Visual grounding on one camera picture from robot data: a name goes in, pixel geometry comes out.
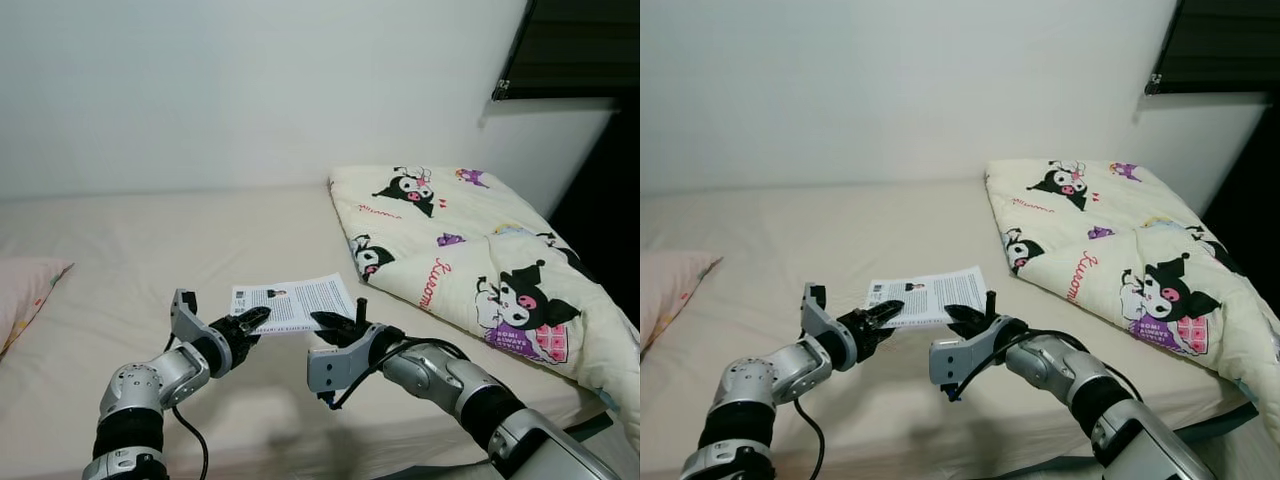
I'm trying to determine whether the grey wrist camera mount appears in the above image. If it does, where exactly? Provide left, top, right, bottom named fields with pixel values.
left=306, top=324, right=387, bottom=398
left=169, top=288, right=208, bottom=348
left=799, top=282, right=858, bottom=373
left=927, top=314, right=1007, bottom=393

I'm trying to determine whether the white blue paperback book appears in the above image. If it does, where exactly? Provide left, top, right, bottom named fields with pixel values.
left=864, top=265, right=989, bottom=330
left=229, top=272, right=357, bottom=337

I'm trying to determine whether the cream cartoon print blanket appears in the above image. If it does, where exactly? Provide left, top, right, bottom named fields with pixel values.
left=984, top=157, right=1280, bottom=443
left=329, top=164, right=641, bottom=443

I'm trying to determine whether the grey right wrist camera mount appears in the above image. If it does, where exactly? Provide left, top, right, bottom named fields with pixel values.
left=306, top=324, right=387, bottom=398
left=927, top=314, right=1007, bottom=393

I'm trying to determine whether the dark bed frame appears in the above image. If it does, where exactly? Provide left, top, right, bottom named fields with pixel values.
left=998, top=403, right=1263, bottom=480
left=378, top=412, right=618, bottom=480

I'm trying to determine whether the dark window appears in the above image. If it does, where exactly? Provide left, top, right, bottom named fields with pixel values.
left=1144, top=0, right=1280, bottom=99
left=491, top=0, right=641, bottom=102

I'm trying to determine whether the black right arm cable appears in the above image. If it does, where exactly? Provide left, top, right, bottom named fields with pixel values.
left=328, top=335, right=473, bottom=412
left=943, top=328, right=1148, bottom=403

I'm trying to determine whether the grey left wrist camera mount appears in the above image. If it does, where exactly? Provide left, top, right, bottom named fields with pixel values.
left=169, top=288, right=208, bottom=348
left=799, top=282, right=858, bottom=373

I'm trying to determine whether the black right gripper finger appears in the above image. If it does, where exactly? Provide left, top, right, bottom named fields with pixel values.
left=309, top=309, right=358, bottom=338
left=943, top=304, right=987, bottom=335

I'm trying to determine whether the beige sheeted bed mattress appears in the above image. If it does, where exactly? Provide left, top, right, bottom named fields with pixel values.
left=0, top=184, right=623, bottom=473
left=640, top=178, right=1263, bottom=473

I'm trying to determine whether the pink pillow with coloured spots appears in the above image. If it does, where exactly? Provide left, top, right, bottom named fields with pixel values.
left=0, top=256, right=74, bottom=358
left=640, top=249, right=724, bottom=353

